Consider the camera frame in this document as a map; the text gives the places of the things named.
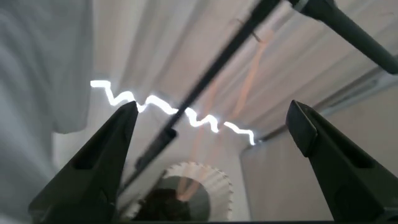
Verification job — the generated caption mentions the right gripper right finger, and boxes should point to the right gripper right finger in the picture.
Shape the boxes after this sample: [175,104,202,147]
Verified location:
[285,100,398,222]

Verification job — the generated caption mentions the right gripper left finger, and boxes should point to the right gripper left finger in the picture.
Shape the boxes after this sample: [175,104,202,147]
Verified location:
[27,101,139,223]

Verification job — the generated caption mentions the pale grey shorts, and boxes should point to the pale grey shorts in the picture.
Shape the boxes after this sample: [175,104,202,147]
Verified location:
[0,0,94,223]

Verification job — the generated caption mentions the white laundry basket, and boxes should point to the white laundry basket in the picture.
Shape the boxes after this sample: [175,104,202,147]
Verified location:
[124,161,234,222]

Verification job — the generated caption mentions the pink clothes hanger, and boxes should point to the pink clothes hanger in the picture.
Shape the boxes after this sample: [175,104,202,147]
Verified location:
[177,18,274,202]

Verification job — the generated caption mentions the black clothes rack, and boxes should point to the black clothes rack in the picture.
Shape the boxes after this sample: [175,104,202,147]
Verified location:
[118,0,398,200]

